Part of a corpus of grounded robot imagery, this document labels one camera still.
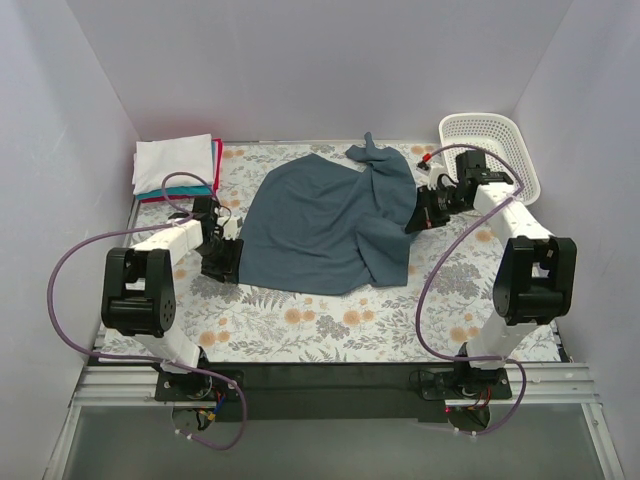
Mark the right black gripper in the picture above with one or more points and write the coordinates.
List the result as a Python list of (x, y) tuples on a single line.
[(425, 214)]

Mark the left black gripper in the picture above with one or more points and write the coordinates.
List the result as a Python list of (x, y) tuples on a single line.
[(223, 259)]

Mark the blue grey t shirt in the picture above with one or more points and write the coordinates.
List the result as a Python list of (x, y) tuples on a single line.
[(317, 227)]

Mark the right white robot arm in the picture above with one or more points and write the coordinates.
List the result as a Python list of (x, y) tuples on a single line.
[(533, 284)]

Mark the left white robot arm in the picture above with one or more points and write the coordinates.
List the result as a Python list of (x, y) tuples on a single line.
[(139, 299)]

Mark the white folded t shirt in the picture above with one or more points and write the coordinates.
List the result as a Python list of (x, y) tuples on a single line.
[(155, 160)]

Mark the teal folded t shirt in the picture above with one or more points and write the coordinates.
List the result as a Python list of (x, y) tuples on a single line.
[(154, 160)]

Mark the red folded t shirt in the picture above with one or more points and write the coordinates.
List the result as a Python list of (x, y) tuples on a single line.
[(183, 192)]

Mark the floral table mat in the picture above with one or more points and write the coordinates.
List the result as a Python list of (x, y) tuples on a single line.
[(246, 323)]

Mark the white plastic basket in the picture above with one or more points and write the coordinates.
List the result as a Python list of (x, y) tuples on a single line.
[(498, 134)]

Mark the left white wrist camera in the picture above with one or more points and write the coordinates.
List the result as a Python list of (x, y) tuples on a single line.
[(231, 226)]

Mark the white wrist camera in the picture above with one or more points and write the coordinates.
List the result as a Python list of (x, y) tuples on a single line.
[(231, 226), (432, 170)]

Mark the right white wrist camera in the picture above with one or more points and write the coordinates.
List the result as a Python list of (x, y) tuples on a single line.
[(432, 170)]

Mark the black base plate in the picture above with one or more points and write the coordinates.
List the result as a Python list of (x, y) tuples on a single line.
[(319, 391)]

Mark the aluminium frame rail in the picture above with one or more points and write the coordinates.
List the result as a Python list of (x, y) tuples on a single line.
[(547, 383)]

